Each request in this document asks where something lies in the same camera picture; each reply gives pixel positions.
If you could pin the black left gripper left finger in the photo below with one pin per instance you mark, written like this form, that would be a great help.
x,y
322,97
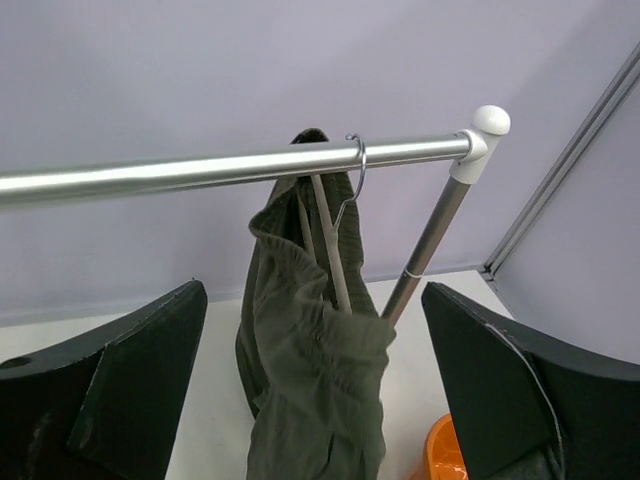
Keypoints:
x,y
105,404

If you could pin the orange plastic tub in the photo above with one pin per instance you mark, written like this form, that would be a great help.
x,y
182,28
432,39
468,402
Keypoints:
x,y
441,457

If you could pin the silver clothes rack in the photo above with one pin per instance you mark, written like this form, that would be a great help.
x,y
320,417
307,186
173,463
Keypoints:
x,y
468,152

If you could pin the beige wire hanger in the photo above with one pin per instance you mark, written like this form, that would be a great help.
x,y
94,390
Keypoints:
x,y
330,227

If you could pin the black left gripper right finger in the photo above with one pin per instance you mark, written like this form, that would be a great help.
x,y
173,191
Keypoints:
x,y
526,405

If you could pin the dark green shorts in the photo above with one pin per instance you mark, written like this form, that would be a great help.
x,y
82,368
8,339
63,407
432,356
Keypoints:
x,y
311,373

